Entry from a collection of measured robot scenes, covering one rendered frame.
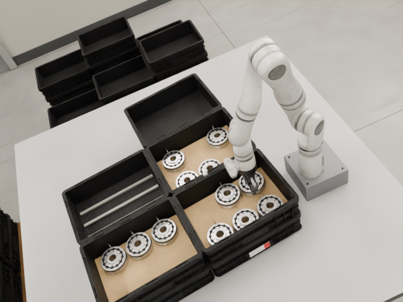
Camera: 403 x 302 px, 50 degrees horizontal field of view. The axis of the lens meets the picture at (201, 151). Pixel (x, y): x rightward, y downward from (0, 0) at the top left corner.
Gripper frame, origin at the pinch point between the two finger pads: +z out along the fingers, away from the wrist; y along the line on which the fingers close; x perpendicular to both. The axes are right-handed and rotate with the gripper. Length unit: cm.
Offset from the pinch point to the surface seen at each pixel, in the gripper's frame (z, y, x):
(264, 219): -4.4, -18.8, 2.3
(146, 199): 6.0, 19.1, 41.0
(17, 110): 86, 240, 135
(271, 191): 4.8, -2.8, -7.4
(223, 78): 15, 87, -19
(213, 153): 4.5, 27.6, 6.7
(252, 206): 5.2, -5.5, 2.2
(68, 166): 19, 71, 76
